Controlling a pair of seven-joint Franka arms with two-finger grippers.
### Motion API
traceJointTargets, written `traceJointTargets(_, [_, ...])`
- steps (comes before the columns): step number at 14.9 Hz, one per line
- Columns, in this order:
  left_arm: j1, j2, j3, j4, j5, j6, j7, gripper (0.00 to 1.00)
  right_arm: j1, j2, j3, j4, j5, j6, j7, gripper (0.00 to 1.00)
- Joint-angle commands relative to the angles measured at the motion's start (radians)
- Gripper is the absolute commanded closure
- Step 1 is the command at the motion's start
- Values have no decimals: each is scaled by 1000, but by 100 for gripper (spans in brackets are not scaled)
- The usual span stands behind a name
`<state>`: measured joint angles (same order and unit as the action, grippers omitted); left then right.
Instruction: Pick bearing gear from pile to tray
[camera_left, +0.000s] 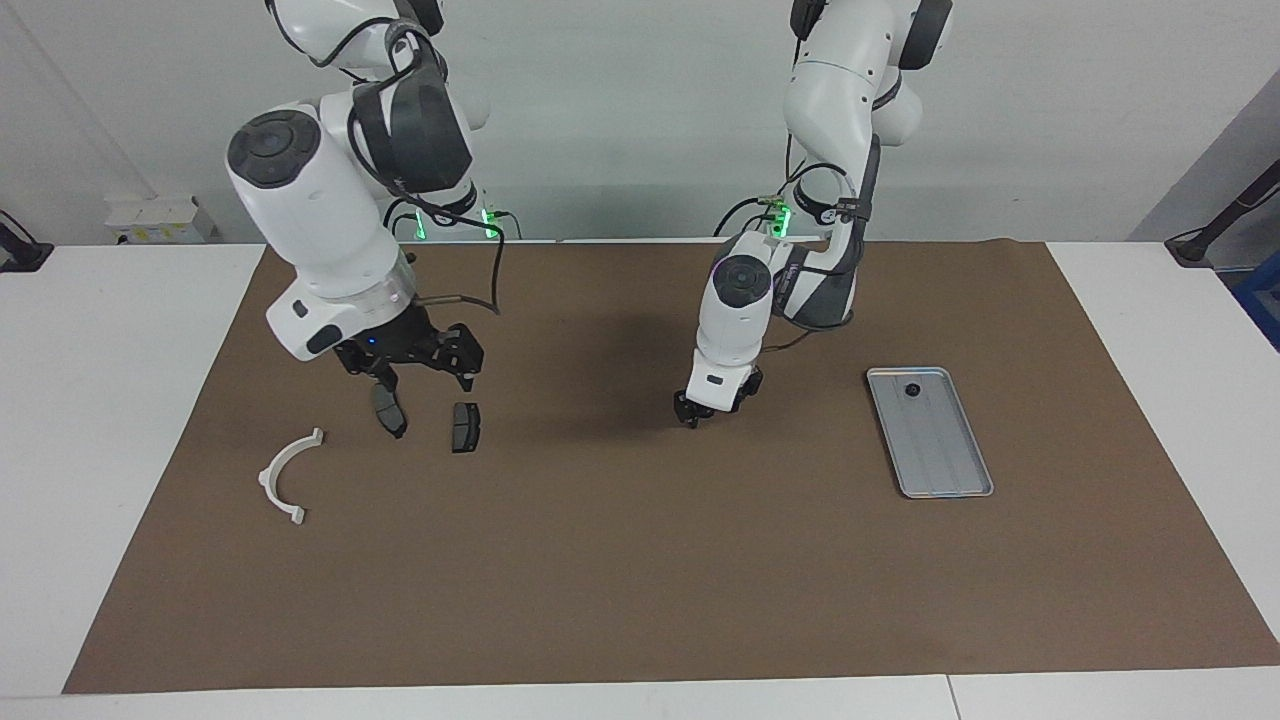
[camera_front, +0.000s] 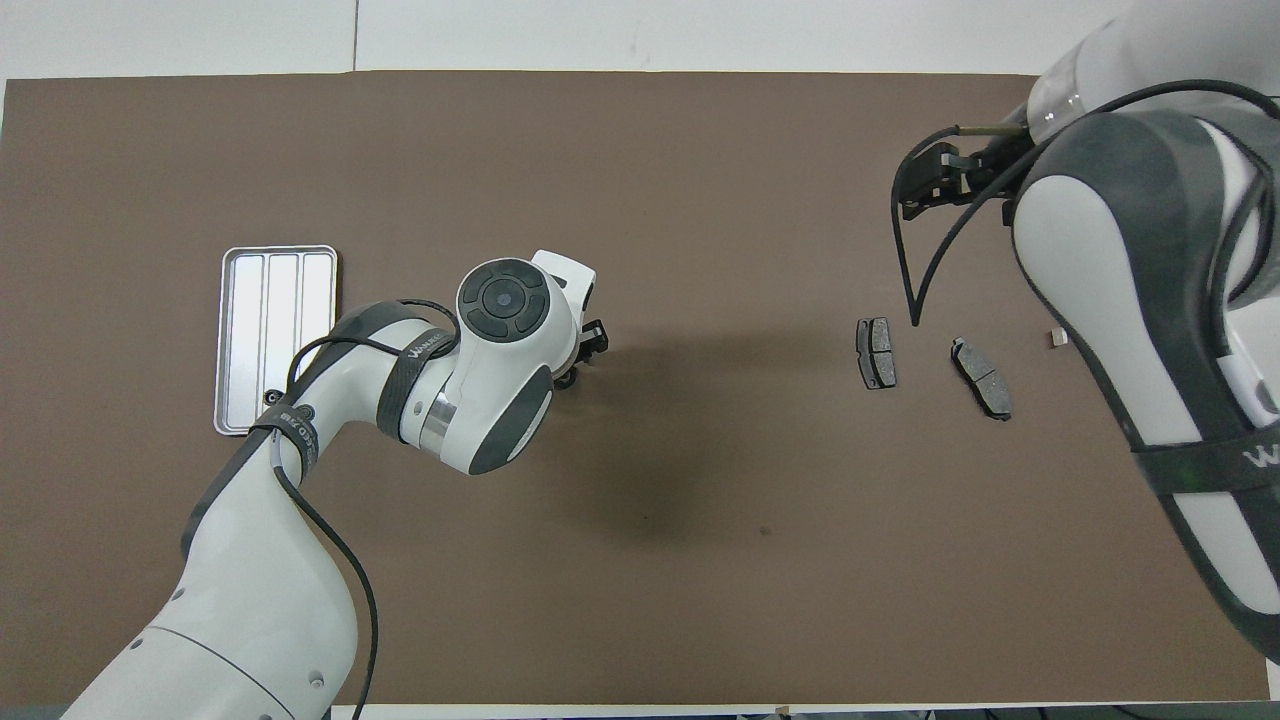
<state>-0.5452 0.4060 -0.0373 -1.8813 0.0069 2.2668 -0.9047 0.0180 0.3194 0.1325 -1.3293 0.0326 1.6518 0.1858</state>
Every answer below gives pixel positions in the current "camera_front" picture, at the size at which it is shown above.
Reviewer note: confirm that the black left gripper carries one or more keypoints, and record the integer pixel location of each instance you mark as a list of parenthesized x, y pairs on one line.
[(595, 338)]

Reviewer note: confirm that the brown table mat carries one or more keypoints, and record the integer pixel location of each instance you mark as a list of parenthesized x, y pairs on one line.
[(700, 600)]

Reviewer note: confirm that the short dark brake pad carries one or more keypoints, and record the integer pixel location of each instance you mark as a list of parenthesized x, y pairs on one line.
[(875, 352)]

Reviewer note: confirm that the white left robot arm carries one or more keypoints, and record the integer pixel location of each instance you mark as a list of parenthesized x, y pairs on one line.
[(250, 600)]

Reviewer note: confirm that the silver metal tray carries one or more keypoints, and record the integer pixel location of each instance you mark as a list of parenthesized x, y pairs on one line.
[(250, 330)]

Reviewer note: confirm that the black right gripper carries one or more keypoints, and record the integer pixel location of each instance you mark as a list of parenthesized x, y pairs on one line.
[(995, 165)]

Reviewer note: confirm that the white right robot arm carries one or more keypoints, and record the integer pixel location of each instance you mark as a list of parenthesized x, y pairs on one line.
[(1120, 300)]

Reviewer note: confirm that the long dark brake pad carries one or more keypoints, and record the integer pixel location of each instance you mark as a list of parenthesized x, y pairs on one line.
[(981, 378)]

